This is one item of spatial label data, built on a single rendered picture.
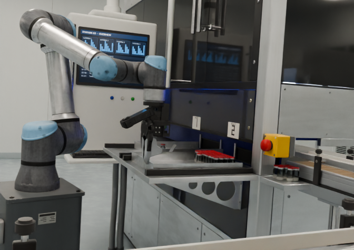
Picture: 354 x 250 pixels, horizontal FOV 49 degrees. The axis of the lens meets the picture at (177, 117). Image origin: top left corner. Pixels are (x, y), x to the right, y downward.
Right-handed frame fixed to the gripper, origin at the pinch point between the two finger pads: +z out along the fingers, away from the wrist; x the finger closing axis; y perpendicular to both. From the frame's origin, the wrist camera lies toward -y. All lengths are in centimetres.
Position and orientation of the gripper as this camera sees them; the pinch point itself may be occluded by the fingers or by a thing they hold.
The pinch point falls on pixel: (144, 160)
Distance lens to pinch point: 133.9
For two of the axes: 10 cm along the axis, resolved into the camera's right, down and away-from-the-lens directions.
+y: 9.2, 0.3, 3.8
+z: -0.6, 10.0, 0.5
